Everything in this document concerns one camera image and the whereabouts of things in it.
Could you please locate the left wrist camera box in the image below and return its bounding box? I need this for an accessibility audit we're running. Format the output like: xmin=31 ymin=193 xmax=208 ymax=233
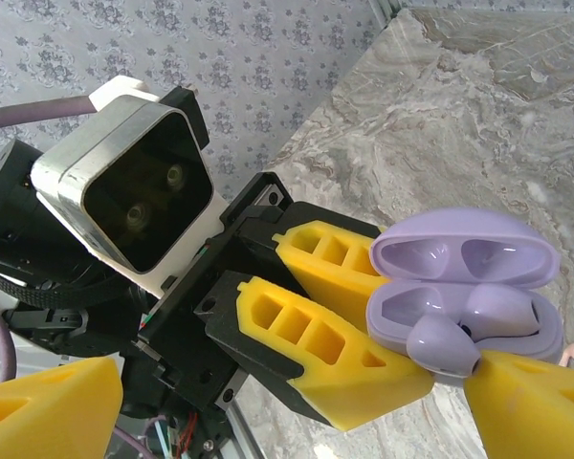
xmin=30 ymin=75 xmax=231 ymax=294

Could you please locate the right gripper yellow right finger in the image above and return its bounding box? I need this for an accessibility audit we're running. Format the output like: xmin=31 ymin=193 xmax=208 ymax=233
xmin=463 ymin=348 xmax=574 ymax=459

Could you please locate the long aluminium frame rail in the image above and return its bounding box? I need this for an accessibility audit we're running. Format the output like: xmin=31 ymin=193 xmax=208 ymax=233
xmin=222 ymin=401 xmax=269 ymax=459

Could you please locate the left wrist black sleeved cable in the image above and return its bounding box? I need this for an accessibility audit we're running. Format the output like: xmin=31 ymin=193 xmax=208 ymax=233
xmin=0 ymin=265 xmax=143 ymax=312

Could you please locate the lilac wireless earbud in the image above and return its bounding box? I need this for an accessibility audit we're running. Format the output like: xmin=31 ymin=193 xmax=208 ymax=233
xmin=463 ymin=284 xmax=540 ymax=343
xmin=406 ymin=313 xmax=484 ymax=388

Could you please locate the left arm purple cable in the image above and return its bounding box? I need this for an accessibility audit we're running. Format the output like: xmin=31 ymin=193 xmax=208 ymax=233
xmin=0 ymin=94 xmax=99 ymax=383

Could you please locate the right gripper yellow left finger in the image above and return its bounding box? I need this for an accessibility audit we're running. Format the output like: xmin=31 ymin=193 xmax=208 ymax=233
xmin=0 ymin=356 xmax=123 ymax=459

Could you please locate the lilac earbuds charging case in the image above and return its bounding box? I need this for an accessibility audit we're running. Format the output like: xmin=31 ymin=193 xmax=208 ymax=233
xmin=365 ymin=207 xmax=565 ymax=379

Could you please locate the aluminium corner post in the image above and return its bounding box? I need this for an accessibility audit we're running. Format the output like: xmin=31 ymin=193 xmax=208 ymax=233
xmin=366 ymin=0 xmax=404 ymax=24

